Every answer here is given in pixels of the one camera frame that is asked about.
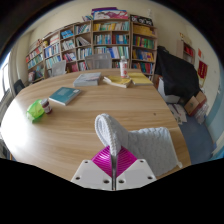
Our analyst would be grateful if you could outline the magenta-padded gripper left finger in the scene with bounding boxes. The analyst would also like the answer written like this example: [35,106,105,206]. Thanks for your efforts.
[70,145,115,191]

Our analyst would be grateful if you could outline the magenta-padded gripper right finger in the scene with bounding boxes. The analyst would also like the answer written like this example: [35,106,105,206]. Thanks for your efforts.
[115,146,158,191]

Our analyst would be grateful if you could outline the white waffle-textured towel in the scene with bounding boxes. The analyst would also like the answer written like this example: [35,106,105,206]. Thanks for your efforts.
[94,113,183,178]

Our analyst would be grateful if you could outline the papers on floor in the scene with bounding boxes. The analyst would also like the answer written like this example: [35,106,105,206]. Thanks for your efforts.
[166,102,188,125]

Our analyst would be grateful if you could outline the white box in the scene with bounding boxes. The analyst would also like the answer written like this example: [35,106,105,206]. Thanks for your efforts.
[157,77,181,104]

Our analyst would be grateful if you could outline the teal book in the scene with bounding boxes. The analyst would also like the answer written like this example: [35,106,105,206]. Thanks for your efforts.
[48,86,82,107]

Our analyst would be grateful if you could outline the green plastic container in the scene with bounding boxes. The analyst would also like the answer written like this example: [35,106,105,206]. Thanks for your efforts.
[26,98,46,123]

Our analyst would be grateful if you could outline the cardboard box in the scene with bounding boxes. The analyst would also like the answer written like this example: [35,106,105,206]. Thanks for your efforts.
[194,90,208,106]
[184,96,201,117]

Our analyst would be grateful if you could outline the yellow book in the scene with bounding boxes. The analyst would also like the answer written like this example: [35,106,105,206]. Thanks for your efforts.
[102,74,133,89]

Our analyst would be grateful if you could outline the yellow folder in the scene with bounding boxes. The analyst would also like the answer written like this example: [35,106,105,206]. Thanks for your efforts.
[128,72,154,87]

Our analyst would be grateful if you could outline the grey book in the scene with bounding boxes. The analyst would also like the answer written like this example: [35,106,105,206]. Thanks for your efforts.
[72,72,102,88]

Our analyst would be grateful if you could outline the white bottle with red label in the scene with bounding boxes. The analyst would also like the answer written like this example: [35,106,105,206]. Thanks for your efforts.
[119,55,130,79]

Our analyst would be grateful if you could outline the black cloth cover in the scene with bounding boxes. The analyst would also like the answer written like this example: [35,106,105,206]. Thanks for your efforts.
[154,45,201,101]

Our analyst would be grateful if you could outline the small grey mesh chair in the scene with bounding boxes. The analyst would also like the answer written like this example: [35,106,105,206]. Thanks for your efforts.
[50,59,68,78]

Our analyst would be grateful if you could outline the wide grey mesh chair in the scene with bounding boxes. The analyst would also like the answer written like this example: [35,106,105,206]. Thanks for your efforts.
[84,52,113,70]

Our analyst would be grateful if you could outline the dark office chair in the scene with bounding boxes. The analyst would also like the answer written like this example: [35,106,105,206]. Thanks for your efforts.
[13,78,26,96]

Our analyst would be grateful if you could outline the wooden bookshelf unit with books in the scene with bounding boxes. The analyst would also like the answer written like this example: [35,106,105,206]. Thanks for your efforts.
[25,7,159,84]

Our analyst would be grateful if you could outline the red wall poster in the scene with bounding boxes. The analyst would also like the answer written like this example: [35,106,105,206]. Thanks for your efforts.
[197,60,208,80]

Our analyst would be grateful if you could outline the small wall shelf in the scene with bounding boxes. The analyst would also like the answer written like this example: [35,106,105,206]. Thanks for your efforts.
[181,40,196,66]

